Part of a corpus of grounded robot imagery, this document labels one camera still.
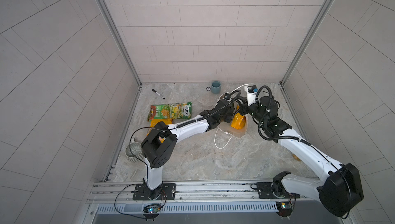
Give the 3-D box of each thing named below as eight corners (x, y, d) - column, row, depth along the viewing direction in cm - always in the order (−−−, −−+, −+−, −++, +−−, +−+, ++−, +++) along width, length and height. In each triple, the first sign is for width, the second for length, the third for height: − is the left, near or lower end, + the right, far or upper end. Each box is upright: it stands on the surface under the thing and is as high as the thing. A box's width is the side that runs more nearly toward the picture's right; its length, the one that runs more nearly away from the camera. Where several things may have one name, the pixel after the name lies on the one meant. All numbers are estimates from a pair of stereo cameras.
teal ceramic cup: (211, 94, 113) (211, 88, 107) (211, 86, 117) (211, 80, 112) (220, 94, 113) (221, 88, 107) (219, 86, 117) (220, 80, 112)
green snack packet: (169, 119, 99) (168, 116, 96) (171, 105, 106) (170, 101, 103) (191, 119, 99) (190, 116, 96) (192, 105, 106) (191, 101, 103)
